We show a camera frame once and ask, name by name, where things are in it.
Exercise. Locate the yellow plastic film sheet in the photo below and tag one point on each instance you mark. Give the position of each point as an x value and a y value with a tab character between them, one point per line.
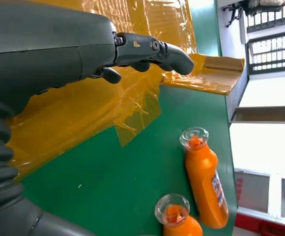
78	110

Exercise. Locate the red base strip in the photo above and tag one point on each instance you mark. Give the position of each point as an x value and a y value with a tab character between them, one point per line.
260	226

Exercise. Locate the white framed cabinet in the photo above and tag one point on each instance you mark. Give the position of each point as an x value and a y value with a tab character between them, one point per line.
267	195

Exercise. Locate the grey metal ledge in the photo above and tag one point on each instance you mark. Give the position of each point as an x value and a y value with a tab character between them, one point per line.
265	114

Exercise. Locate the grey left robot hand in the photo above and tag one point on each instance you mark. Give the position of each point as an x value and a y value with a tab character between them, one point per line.
47	49

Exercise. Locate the yellow taped cardboard flap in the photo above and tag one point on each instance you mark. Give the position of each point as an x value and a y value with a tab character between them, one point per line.
213	75

